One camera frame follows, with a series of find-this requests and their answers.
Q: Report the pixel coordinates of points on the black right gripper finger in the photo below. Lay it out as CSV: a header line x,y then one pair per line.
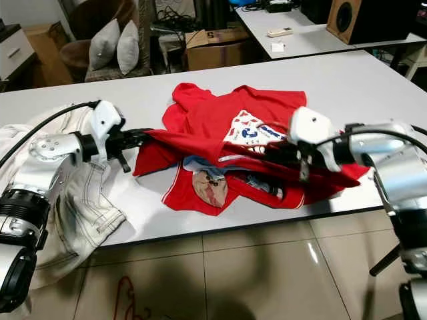
x,y
276,150
278,160

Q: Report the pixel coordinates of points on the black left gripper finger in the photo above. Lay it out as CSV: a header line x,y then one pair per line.
x,y
142,134
138,142

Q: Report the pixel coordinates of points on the red printed shirt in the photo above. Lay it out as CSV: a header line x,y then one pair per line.
x,y
207,113

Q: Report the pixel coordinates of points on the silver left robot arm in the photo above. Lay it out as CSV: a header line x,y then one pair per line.
x,y
40,193

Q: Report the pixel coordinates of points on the beige patterned cloth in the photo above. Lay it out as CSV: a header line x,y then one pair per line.
x,y
212,188

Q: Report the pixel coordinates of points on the white patched jeans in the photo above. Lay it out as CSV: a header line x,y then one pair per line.
x,y
100,220

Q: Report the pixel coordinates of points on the grey pillow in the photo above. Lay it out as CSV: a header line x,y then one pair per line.
x,y
103,46
128,50

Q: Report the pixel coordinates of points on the brown wicker chair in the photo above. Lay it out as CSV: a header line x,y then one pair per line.
x,y
73,53

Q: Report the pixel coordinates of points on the small white box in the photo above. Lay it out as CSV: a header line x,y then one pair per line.
x,y
278,46

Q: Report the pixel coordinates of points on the cardboard box with S print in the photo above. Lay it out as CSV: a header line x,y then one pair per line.
x,y
217,53

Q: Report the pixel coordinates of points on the white remote control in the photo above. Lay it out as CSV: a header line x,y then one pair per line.
x,y
281,31

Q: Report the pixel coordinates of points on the white drawer unit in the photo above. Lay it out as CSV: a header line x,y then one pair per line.
x,y
13,53

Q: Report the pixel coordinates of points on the black metal bar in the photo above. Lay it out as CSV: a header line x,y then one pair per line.
x,y
387,260

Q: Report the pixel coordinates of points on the wooden speaker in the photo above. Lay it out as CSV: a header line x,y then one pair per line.
x,y
367,20

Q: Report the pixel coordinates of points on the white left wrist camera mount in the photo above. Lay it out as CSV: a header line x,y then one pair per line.
x,y
107,123

